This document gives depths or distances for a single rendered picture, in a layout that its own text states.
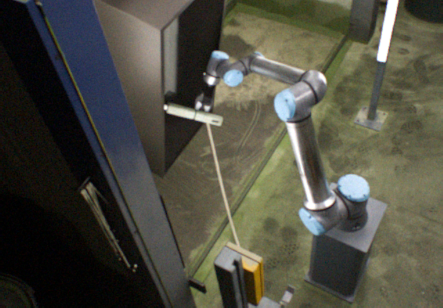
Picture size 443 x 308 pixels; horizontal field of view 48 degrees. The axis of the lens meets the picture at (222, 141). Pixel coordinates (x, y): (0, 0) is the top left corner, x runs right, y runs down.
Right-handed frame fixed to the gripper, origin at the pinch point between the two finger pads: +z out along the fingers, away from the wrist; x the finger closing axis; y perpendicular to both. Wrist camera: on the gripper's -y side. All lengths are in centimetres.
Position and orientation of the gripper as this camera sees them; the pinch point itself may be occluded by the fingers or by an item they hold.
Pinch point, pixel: (199, 114)
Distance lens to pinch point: 274.7
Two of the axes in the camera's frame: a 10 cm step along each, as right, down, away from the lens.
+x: -9.5, -2.4, -2.1
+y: -0.5, -5.4, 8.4
